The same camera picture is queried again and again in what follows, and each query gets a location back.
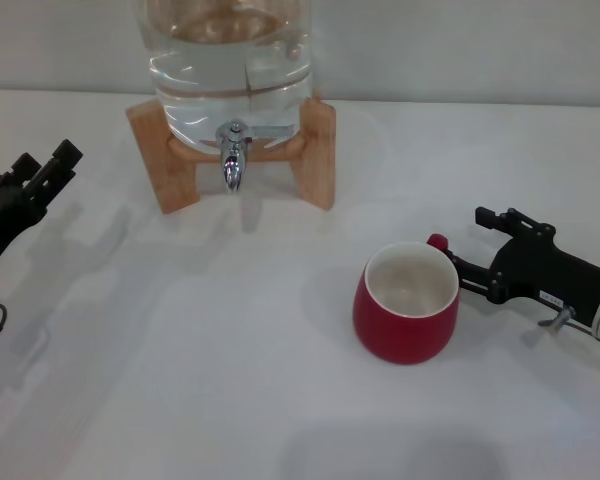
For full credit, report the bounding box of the chrome faucet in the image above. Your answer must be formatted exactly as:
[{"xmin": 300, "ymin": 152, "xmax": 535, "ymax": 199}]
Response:
[{"xmin": 214, "ymin": 118, "xmax": 294, "ymax": 196}]

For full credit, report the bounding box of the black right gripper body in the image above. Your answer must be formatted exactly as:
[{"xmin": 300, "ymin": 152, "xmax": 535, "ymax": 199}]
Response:
[{"xmin": 488, "ymin": 234, "xmax": 600, "ymax": 327}]

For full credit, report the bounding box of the grey cable with metal plug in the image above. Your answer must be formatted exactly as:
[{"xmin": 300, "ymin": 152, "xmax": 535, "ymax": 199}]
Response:
[{"xmin": 536, "ymin": 306, "xmax": 600, "ymax": 351}]

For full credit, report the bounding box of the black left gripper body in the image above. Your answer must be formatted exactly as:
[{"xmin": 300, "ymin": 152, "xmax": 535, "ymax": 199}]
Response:
[{"xmin": 0, "ymin": 192, "xmax": 49, "ymax": 282}]

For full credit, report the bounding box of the red ceramic cup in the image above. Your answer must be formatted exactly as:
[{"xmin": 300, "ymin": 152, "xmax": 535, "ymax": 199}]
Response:
[{"xmin": 352, "ymin": 233, "xmax": 462, "ymax": 366}]

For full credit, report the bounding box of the glass water dispenser jar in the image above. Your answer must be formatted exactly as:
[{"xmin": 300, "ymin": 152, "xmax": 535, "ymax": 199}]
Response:
[{"xmin": 138, "ymin": 0, "xmax": 315, "ymax": 152}]

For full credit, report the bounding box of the wooden dispenser stand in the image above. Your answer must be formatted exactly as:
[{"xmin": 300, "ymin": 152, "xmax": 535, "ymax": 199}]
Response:
[{"xmin": 125, "ymin": 95, "xmax": 337, "ymax": 216}]

